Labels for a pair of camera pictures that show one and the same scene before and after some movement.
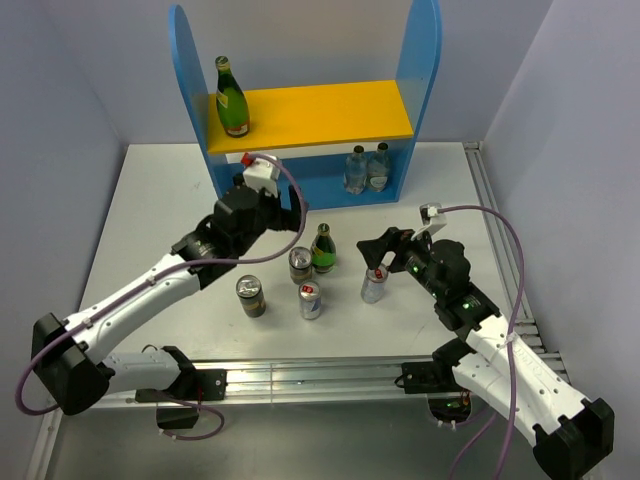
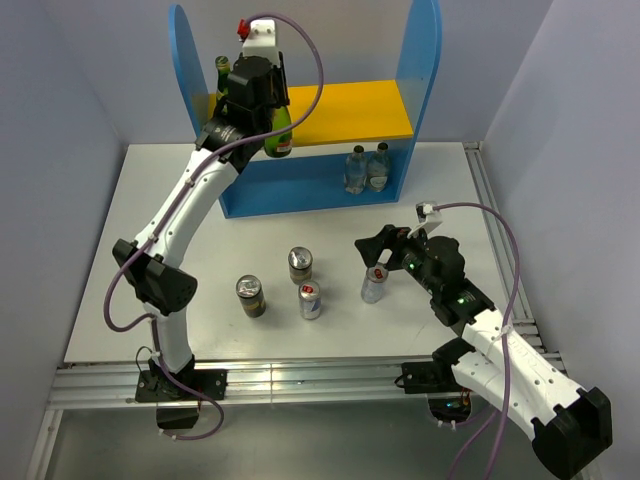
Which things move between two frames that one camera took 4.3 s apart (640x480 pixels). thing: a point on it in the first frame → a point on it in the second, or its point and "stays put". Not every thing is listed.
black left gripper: (283, 217) → (278, 77)
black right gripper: (375, 249) stays put
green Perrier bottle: (323, 250) → (279, 145)
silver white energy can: (374, 284) stays put
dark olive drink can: (300, 261) stays put
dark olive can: (251, 296) stays put
